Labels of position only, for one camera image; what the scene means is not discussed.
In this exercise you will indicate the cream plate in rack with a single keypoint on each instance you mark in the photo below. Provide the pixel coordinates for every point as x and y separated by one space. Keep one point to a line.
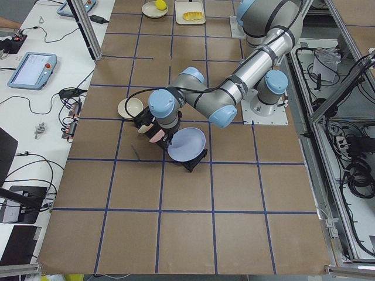
145 128

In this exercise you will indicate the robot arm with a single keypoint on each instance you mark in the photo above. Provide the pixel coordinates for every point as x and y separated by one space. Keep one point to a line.
273 27

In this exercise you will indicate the black laptop computer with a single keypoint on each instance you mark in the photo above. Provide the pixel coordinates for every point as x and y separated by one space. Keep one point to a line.
21 206

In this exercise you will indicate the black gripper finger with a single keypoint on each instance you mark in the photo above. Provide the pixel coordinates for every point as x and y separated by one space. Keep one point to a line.
169 142

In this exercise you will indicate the white plate under lemon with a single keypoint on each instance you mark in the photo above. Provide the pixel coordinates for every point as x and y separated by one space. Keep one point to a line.
149 10

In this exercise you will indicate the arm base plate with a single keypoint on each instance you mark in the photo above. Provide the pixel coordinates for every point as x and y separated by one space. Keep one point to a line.
254 112
236 28

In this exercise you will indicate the cream bowl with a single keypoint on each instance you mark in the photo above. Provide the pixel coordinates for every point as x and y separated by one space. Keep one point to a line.
129 109

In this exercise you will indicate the pink plate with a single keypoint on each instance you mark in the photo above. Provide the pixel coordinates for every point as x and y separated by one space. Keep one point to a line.
157 137

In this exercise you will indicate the white paper bag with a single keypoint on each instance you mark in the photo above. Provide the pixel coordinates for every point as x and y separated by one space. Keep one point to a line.
325 64

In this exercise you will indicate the black dish rack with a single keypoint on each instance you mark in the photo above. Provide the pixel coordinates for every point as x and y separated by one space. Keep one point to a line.
145 117

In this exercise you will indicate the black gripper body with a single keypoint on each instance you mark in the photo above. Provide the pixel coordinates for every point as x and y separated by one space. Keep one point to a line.
167 134

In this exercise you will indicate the yellow lemon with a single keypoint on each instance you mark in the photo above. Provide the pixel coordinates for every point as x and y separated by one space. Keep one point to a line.
160 5

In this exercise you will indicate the orange striped bread loaf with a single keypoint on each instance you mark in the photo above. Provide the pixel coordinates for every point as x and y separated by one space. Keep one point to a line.
193 15

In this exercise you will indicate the white rectangular tray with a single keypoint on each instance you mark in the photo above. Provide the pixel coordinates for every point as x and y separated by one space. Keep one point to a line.
187 6

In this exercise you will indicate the aluminium frame post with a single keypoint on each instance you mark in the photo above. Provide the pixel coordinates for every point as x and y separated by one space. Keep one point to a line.
84 23

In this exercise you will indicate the blue plate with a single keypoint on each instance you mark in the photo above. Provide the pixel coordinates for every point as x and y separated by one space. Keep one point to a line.
187 144

